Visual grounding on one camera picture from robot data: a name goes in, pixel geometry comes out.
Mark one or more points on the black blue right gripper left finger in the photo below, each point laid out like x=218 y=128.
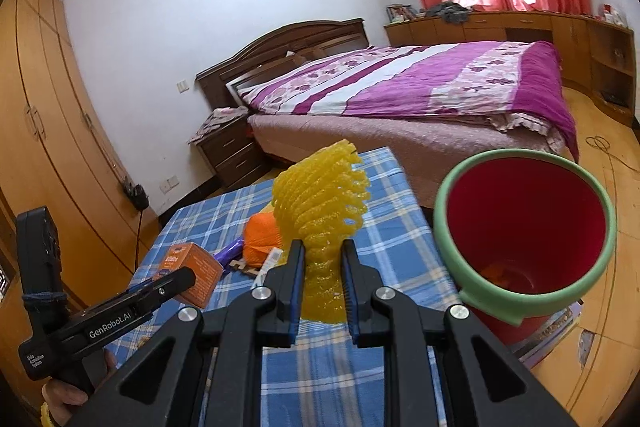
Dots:
x=265 y=317

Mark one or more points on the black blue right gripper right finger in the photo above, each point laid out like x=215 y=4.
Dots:
x=378 y=316

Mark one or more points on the yellow foam fruit net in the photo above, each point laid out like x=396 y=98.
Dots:
x=321 y=201

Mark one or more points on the yellow sleeve forearm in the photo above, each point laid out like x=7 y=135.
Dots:
x=45 y=417

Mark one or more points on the left hand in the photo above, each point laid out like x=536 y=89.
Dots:
x=63 y=399

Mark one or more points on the purple small object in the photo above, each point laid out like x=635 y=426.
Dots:
x=230 y=252

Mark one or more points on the orange small carton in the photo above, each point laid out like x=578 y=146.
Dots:
x=206 y=268

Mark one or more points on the blue plaid tablecloth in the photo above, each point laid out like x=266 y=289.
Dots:
x=324 y=379

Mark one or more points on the orange peel ball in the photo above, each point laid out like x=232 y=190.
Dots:
x=261 y=234

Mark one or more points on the red bin with green rim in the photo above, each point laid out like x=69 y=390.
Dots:
x=523 y=234

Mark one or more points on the dark wooden nightstand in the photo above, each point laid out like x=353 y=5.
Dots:
x=237 y=160

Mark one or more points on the wooden wardrobe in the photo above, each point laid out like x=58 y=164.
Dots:
x=54 y=153

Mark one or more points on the cloth on nightstand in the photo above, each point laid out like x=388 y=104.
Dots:
x=216 y=120

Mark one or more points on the wooden bed with headboard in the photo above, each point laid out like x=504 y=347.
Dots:
x=427 y=149

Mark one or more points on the purple floral quilt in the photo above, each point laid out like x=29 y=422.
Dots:
x=507 y=84

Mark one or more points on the dark clothes pile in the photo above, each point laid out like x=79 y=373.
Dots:
x=450 y=12

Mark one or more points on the wooden low cabinet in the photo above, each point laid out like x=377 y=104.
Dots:
x=597 y=58

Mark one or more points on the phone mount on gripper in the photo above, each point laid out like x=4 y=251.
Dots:
x=39 y=259

